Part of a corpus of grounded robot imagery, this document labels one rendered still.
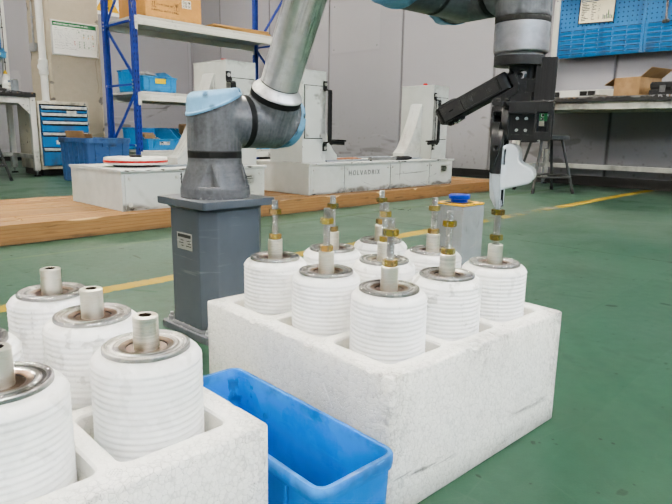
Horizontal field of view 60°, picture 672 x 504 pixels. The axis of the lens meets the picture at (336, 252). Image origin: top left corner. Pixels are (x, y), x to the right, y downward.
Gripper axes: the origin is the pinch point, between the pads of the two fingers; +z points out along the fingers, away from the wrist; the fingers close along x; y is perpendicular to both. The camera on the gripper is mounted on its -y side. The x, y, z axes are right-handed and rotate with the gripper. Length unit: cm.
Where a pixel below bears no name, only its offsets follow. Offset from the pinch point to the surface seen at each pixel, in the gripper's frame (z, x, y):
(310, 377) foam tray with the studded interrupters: 21.4, -25.8, -18.1
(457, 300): 12.1, -14.8, -2.1
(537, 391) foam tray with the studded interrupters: 28.5, -1.5, 8.5
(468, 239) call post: 10.2, 21.2, -6.7
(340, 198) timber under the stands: 29, 235, -117
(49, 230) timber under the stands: 31, 80, -181
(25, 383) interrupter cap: 10, -60, -26
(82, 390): 16, -49, -32
